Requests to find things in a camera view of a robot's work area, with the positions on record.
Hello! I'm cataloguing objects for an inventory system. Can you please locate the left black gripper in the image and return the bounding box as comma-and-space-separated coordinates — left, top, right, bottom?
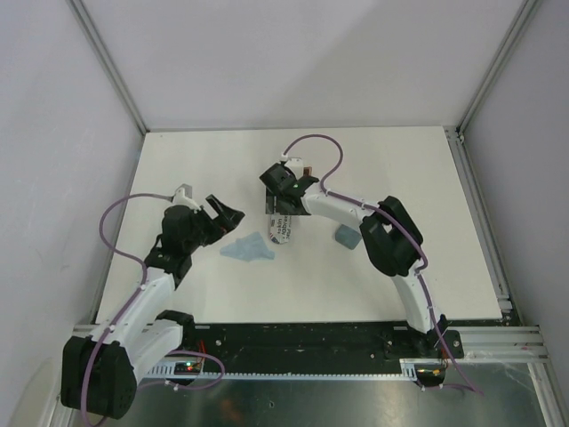
183, 195, 243, 254

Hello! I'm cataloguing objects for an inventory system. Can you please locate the newspaper print pouch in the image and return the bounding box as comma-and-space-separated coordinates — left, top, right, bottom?
268, 213, 293, 245

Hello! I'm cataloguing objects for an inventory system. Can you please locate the blue glasses case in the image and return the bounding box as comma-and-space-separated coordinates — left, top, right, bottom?
334, 224, 362, 250

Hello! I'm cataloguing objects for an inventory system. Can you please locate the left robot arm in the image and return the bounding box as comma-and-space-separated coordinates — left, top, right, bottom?
60, 185, 245, 419

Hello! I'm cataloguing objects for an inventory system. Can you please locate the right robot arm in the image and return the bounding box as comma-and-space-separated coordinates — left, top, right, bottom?
260, 162, 446, 357

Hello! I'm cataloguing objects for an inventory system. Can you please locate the crumpled blue cleaning cloth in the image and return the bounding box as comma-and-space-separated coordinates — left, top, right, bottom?
220, 231, 276, 262

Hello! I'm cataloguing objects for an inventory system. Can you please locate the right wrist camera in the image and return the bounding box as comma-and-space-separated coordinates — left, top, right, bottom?
280, 154, 304, 179

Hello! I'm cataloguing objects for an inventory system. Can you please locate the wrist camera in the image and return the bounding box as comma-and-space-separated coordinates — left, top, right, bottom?
172, 184, 200, 211
280, 154, 304, 179

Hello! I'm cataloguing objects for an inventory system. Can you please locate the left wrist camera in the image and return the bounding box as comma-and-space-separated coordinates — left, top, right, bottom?
172, 184, 200, 211

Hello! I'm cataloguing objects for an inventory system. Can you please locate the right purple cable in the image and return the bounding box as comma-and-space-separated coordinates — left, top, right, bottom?
284, 132, 485, 396

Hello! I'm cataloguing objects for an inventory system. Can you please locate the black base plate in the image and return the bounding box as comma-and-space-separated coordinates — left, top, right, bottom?
180, 322, 464, 375

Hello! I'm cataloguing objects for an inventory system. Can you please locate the white cable duct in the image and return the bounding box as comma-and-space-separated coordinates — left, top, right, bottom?
132, 359, 421, 382

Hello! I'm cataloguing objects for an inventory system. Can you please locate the aluminium frame rail front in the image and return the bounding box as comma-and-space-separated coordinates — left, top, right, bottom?
83, 318, 541, 359

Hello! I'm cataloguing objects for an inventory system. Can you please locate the left aluminium corner post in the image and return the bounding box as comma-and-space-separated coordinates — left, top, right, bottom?
66, 0, 148, 136

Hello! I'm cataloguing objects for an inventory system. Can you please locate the aluminium corner post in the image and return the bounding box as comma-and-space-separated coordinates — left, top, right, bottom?
455, 0, 542, 135
66, 0, 148, 136

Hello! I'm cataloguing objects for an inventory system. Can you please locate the right aluminium corner post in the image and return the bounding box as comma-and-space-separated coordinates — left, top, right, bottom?
455, 0, 542, 135

